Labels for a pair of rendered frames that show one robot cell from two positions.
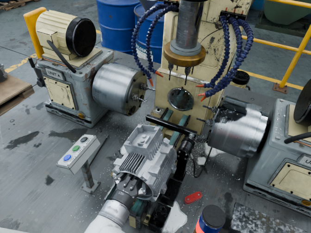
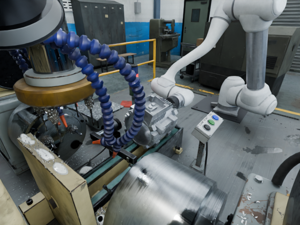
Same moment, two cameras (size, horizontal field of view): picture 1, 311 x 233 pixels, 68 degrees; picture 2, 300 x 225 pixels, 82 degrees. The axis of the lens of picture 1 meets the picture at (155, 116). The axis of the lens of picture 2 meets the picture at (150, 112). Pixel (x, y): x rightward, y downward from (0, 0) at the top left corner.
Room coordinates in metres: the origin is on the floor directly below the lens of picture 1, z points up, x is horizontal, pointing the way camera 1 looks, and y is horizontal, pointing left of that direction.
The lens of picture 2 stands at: (1.24, 0.22, 1.46)
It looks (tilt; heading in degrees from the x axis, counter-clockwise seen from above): 28 degrees down; 196
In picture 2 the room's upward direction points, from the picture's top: straight up
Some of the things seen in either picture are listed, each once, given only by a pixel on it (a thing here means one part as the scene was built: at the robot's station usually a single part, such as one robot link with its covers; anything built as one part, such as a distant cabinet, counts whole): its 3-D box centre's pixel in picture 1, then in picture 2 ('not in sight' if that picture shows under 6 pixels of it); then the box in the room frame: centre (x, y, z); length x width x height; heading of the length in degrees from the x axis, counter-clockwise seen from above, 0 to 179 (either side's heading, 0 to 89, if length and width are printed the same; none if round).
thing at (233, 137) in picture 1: (241, 129); (45, 127); (0.75, -0.40, 1.04); 0.41 x 0.25 x 0.25; 68
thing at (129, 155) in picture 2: (170, 125); (111, 146); (0.76, -0.07, 1.01); 0.26 x 0.04 x 0.03; 68
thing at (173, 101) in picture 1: (180, 100); not in sight; (0.96, -0.12, 1.02); 0.15 x 0.02 x 0.15; 68
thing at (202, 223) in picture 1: (211, 220); (133, 69); (0.26, -0.17, 1.19); 0.06 x 0.06 x 0.04
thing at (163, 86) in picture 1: (183, 99); (50, 207); (1.02, -0.15, 0.97); 0.30 x 0.11 x 0.34; 68
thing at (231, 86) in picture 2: not in sight; (232, 90); (-0.15, 0.49, 0.97); 0.18 x 0.16 x 0.22; 46
